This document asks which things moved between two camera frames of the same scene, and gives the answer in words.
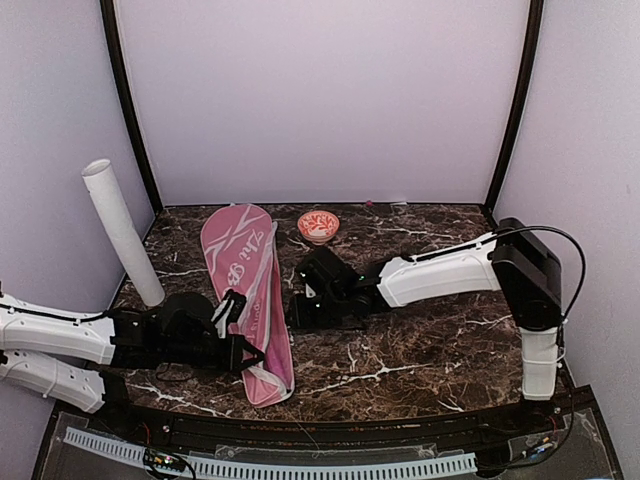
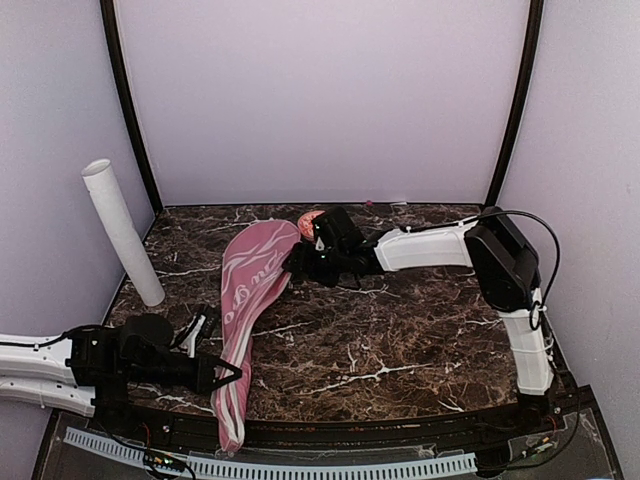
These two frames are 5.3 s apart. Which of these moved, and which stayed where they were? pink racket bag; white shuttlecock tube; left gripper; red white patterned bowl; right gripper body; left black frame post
Moved: left gripper; right gripper body; pink racket bag
Stayed: white shuttlecock tube; left black frame post; red white patterned bowl
